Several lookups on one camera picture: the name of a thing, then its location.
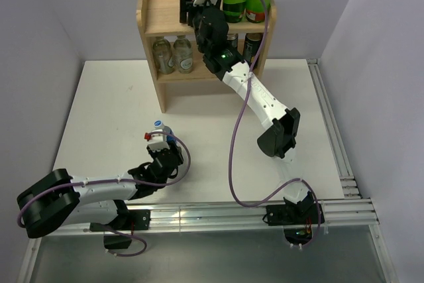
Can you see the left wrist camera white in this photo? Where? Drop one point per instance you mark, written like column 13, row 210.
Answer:
column 155, row 146

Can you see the wooden two-tier shelf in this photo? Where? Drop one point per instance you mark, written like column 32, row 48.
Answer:
column 162, row 18

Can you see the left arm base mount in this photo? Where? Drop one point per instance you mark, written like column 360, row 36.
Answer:
column 119, row 235

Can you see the clear glass bottle left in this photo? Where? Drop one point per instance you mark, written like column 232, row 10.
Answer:
column 163, row 55

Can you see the clear glass bottle right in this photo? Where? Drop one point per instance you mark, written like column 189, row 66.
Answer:
column 183, row 54

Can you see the dark beverage can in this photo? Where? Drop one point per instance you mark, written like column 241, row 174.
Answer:
column 252, row 43
column 233, row 39

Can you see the aluminium front rail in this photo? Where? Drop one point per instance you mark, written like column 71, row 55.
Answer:
column 198, row 217

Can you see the clear glass bottle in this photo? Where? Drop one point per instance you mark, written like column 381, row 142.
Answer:
column 183, row 54
column 163, row 55

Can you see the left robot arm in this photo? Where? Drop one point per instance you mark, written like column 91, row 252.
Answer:
column 60, row 199

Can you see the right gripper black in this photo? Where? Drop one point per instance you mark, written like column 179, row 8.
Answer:
column 186, row 6

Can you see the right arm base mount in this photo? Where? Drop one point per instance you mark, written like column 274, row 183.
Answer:
column 297, row 222

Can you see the water bottle blue label front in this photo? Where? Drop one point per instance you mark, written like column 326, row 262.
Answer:
column 161, row 127

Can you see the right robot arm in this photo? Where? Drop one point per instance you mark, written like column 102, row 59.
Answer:
column 280, row 123

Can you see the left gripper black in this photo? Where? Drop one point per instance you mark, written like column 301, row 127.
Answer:
column 177, row 150

